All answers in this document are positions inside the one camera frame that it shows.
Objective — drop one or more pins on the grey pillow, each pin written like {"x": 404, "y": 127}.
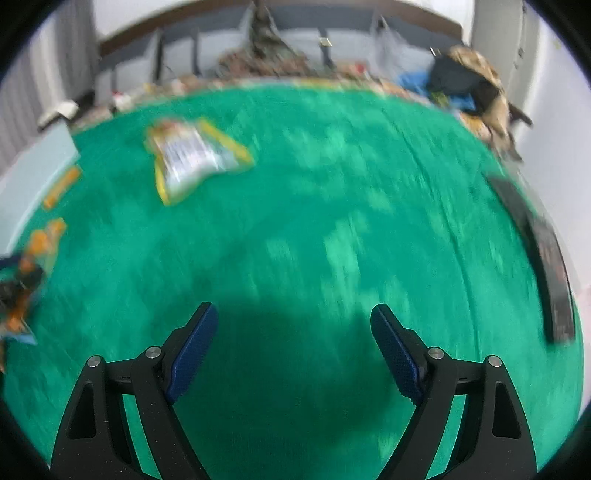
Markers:
{"x": 217, "y": 41}
{"x": 129, "y": 60}
{"x": 341, "y": 34}

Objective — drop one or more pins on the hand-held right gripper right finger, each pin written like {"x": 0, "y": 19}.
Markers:
{"x": 397, "y": 355}

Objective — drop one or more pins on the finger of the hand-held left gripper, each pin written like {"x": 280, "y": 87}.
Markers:
{"x": 23, "y": 286}

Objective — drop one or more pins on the white board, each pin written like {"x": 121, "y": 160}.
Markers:
{"x": 37, "y": 175}

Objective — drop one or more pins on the black and camouflage bag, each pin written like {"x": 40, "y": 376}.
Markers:
{"x": 494, "y": 106}

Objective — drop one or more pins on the large orange sausage packet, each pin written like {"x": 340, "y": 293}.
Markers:
{"x": 44, "y": 240}

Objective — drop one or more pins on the clear plastic bag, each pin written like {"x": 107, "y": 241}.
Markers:
{"x": 392, "y": 46}

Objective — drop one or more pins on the white cloth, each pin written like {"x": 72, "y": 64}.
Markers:
{"x": 57, "y": 113}

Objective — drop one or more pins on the grey curtain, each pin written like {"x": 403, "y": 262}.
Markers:
{"x": 46, "y": 69}

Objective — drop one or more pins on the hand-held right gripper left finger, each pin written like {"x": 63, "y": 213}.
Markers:
{"x": 194, "y": 355}

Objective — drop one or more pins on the blue cloth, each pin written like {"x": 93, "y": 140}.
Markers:
{"x": 415, "y": 83}

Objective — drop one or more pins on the patterned cloth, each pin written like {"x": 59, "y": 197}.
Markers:
{"x": 268, "y": 60}

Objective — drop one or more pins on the dark flat box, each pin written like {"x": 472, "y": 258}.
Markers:
{"x": 549, "y": 258}

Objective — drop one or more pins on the yellow snack packet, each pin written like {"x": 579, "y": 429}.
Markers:
{"x": 189, "y": 157}

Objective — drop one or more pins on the small orange sausage blue label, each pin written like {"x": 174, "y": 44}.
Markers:
{"x": 62, "y": 187}

